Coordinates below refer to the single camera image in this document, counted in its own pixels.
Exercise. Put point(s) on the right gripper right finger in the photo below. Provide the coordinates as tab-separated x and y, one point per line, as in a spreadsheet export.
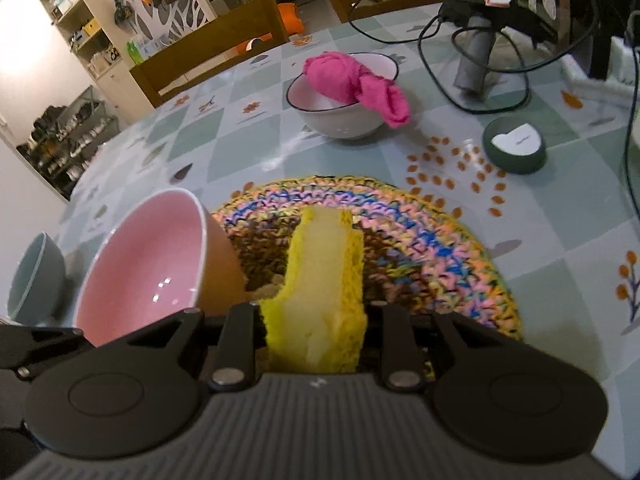
389	350

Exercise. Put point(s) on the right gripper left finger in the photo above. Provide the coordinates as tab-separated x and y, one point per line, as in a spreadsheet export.
235	337

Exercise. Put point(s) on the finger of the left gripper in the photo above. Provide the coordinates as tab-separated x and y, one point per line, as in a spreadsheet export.
29	351

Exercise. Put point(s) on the yellow sponge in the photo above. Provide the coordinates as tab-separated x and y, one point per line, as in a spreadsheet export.
316	323

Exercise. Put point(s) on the pink ceramic bowl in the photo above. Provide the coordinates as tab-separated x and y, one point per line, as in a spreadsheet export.
168	254

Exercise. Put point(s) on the light blue bowl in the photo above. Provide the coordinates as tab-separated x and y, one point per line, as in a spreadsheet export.
38	281

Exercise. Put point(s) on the white bowl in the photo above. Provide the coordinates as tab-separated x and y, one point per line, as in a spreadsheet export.
336	120

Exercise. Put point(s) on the colourful woven placemat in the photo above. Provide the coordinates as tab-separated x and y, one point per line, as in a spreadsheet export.
415	255

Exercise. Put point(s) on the shoe rack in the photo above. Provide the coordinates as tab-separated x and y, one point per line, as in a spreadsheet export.
65	139

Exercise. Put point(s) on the patterned tablecloth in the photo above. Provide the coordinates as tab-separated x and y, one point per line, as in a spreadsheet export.
565	238

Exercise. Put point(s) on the pink cloth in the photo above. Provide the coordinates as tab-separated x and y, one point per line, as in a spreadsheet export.
342	78

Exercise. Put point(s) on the left wooden chair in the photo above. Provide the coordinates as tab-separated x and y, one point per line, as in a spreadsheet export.
251	29

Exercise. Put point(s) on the white power strip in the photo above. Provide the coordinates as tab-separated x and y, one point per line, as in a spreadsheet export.
618	85

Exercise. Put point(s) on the white shelf cabinet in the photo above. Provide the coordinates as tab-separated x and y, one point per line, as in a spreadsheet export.
99	43

